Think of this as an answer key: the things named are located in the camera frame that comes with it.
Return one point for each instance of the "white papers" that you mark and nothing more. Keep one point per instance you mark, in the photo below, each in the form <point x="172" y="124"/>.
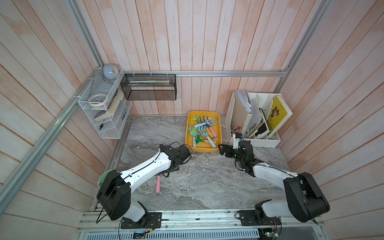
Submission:
<point x="243" y="97"/>

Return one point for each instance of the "light blue fork white handle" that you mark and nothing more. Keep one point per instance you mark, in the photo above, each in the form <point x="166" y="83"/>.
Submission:
<point x="202" y="124"/>

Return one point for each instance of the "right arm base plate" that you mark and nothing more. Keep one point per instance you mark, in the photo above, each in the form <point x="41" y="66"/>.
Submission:
<point x="256" y="218"/>

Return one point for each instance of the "white plastic file organizer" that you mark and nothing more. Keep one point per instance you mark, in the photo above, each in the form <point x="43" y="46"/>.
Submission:
<point x="238" y="116"/>

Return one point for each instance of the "white wire mesh shelf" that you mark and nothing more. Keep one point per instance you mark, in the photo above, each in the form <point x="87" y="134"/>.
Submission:
<point x="111" y="128"/>

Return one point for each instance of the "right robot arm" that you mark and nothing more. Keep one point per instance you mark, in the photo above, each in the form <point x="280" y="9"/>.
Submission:
<point x="304" y="199"/>

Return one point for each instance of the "purple rake pink handle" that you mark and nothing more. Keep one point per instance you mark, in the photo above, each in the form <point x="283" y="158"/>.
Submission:
<point x="211" y="122"/>

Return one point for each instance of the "grey round clock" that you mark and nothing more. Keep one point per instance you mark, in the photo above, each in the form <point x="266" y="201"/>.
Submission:
<point x="110" y="72"/>

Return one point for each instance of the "yellow plastic storage box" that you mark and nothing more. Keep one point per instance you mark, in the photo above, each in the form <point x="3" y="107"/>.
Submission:
<point x="204" y="147"/>

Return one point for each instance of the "bundle of pens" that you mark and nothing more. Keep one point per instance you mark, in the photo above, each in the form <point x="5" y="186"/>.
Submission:
<point x="237" y="132"/>

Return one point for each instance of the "green plastic cup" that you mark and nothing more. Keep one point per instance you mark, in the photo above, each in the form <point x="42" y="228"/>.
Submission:
<point x="102" y="178"/>

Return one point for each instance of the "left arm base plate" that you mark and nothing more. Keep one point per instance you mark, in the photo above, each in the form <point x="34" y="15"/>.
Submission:
<point x="151" y="220"/>

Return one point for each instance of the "black mesh wall basket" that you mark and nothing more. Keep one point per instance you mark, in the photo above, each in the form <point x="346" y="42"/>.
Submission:
<point x="149" y="87"/>

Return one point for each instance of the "purple fork pink handle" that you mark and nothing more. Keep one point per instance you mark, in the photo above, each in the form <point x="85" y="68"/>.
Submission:
<point x="158" y="186"/>

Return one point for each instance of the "light blue fork teal handle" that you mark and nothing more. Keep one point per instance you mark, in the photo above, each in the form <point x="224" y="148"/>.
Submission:
<point x="202" y="131"/>

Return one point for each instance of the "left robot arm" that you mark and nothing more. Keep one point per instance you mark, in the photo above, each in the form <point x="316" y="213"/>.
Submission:
<point x="115" y="188"/>

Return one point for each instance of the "roll of tape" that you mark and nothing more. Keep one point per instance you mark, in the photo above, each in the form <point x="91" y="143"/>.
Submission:
<point x="97" y="100"/>

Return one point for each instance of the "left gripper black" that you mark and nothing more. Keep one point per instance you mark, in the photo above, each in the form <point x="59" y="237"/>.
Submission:
<point x="171" y="171"/>

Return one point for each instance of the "grey folder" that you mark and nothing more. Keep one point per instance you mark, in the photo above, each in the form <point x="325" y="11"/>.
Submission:
<point x="256" y="118"/>

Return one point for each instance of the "light green rake wooden handle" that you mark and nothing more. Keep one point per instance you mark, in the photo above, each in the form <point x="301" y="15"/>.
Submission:
<point x="199" y="119"/>

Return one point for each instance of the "dark green rake wooden handle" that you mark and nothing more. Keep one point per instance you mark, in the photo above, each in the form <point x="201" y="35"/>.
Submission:
<point x="199" y="139"/>

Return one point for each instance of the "yellow book with mushroom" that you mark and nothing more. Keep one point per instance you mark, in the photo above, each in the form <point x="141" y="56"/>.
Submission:
<point x="279" y="115"/>

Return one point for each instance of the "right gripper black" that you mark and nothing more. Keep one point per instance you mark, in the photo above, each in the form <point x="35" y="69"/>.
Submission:
<point x="230" y="147"/>

